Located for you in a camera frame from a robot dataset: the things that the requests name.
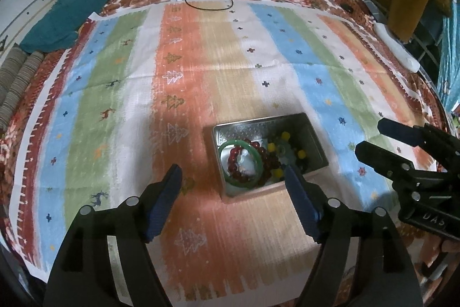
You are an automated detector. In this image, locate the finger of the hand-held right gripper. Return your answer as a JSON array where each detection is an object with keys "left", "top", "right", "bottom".
[
  {"left": 377, "top": 118, "right": 460, "bottom": 167},
  {"left": 355, "top": 141, "right": 447, "bottom": 190}
]

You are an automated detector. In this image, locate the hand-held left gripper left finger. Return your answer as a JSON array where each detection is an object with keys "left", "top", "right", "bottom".
[{"left": 43, "top": 163, "right": 183, "bottom": 307}]

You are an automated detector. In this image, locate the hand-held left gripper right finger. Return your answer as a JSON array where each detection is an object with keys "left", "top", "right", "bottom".
[{"left": 284, "top": 165, "right": 425, "bottom": 307}]

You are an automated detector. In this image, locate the light blue bead bracelet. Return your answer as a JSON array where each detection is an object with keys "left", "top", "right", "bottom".
[{"left": 278, "top": 145, "right": 300, "bottom": 165}]

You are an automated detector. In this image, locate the red bead bracelet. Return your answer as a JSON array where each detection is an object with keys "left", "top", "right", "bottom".
[{"left": 227, "top": 139, "right": 281, "bottom": 185}]

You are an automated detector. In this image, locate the dark and yellow bead bracelet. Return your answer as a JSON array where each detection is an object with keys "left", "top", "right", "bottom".
[{"left": 266, "top": 131, "right": 310, "bottom": 179}]

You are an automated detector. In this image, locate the pastel bead bracelet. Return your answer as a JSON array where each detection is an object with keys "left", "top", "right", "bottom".
[{"left": 235, "top": 150, "right": 257, "bottom": 175}]

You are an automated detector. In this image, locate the green jade bangle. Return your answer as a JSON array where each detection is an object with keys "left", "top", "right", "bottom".
[{"left": 219, "top": 141, "right": 267, "bottom": 187}]

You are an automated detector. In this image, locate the silver metal tin box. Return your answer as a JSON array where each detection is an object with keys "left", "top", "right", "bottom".
[{"left": 211, "top": 112, "right": 329, "bottom": 204}]

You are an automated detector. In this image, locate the long white object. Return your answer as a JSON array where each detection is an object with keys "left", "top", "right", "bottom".
[{"left": 374, "top": 23, "right": 422, "bottom": 73}]

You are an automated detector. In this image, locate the teal printed cloth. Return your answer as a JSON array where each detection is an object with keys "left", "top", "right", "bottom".
[{"left": 436, "top": 0, "right": 460, "bottom": 113}]

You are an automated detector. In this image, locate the dark metal chair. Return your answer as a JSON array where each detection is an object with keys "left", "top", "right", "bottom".
[{"left": 365, "top": 0, "right": 446, "bottom": 70}]

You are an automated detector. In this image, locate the striped printed blanket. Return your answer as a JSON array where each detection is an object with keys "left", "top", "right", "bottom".
[{"left": 9, "top": 0, "right": 437, "bottom": 297}]

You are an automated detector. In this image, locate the teal pillow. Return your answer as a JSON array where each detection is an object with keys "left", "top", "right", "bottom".
[{"left": 20, "top": 0, "right": 131, "bottom": 54}]

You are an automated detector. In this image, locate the white headboard with gold trim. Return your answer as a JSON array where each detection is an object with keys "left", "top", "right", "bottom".
[{"left": 0, "top": 0, "right": 66, "bottom": 52}]

